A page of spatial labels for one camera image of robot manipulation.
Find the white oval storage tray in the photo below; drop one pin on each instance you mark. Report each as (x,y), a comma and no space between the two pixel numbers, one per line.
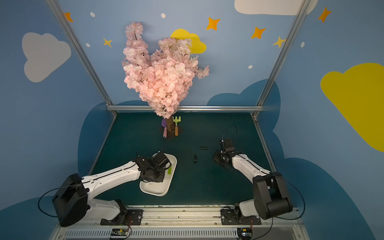
(160,189)

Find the back aluminium frame bar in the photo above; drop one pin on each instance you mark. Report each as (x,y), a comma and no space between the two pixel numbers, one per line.
(121,108)

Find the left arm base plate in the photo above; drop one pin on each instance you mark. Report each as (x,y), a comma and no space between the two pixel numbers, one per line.
(125,218)

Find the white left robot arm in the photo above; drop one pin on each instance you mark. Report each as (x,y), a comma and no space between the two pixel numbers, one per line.
(76,200)

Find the left aluminium frame post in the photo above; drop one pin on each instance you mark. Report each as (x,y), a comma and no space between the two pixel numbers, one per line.
(59,14)

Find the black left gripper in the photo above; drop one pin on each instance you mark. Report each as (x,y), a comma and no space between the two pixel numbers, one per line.
(162,160)

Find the green circuit board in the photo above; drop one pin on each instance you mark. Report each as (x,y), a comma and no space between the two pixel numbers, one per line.
(244,233)
(119,234)

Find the aluminium frame post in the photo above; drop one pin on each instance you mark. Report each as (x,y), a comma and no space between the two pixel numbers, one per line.
(59,14)
(291,36)

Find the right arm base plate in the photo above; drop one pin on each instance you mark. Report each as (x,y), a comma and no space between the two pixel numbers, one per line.
(234,217)

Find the left green circuit board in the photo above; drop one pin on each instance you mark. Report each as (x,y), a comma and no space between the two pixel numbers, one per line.
(119,234)

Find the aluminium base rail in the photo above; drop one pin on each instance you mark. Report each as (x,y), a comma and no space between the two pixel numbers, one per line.
(186,223)

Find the right aluminium frame post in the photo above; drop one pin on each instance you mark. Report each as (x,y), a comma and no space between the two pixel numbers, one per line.
(291,36)

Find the pink cherry blossom tree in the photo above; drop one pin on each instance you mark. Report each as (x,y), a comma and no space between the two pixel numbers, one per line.
(163,78)

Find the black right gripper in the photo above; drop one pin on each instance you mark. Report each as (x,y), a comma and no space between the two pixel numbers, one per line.
(226,145)

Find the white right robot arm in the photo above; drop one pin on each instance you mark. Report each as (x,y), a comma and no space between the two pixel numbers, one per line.
(270,194)

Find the right green circuit board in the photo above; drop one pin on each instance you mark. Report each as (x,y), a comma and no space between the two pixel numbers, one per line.
(244,233)

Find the dark tree base plate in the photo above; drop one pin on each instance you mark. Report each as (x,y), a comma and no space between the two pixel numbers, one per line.
(171,135)

